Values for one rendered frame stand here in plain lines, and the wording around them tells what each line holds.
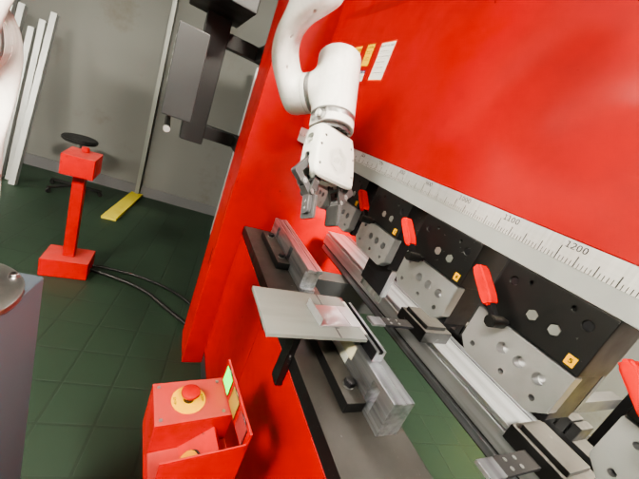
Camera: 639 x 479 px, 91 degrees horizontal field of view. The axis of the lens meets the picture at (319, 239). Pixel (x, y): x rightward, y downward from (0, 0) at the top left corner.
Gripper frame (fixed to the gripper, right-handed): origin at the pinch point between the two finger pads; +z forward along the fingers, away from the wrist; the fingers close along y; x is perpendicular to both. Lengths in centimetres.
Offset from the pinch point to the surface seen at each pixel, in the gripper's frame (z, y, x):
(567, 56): -25.3, 15.3, -33.1
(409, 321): 20, 49, 9
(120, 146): -113, 23, 358
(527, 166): -9.2, 16.4, -28.0
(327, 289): 14, 58, 52
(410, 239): 1.7, 17.8, -7.9
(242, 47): -108, 28, 107
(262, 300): 18.0, 6.8, 23.7
